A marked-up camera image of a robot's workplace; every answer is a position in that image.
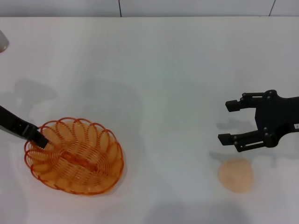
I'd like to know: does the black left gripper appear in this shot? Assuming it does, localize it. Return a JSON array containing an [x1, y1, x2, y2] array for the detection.
[[0, 105, 50, 149]]

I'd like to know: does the beige round bread bun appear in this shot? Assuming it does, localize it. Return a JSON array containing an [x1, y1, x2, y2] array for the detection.
[[218, 158, 254, 194]]

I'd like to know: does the orange plastic wire basket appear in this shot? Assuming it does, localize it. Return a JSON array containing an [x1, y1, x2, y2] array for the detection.
[[24, 118, 125, 196]]

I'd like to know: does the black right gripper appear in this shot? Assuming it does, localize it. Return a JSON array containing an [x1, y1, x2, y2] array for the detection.
[[217, 89, 299, 153]]

